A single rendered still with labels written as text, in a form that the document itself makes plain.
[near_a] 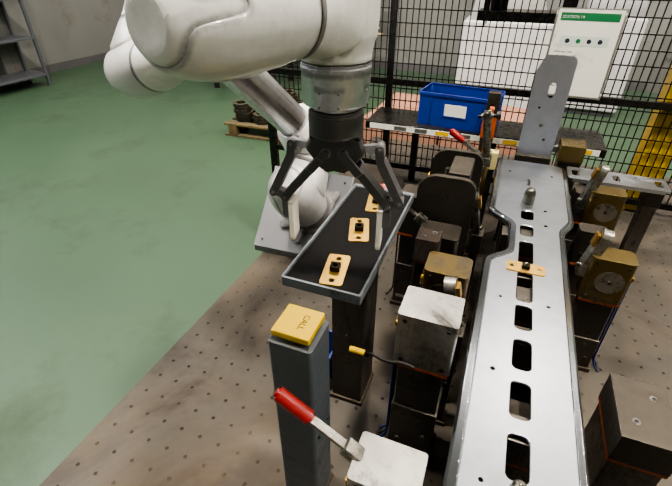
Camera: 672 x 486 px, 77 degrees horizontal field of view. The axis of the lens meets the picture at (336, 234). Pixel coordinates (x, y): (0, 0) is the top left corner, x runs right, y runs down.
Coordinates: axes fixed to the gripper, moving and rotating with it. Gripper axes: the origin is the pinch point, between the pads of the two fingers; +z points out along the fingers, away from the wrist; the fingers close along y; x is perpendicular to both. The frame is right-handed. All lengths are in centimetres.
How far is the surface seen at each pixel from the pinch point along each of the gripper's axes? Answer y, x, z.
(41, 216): -257, 165, 123
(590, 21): 65, 128, -18
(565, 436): 37.7, -12.0, 23.5
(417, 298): 14.0, 1.8, 12.4
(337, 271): 0.4, -0.6, 7.0
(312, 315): -1.2, -11.1, 7.5
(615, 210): 68, 64, 23
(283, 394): -1.9, -23.1, 10.1
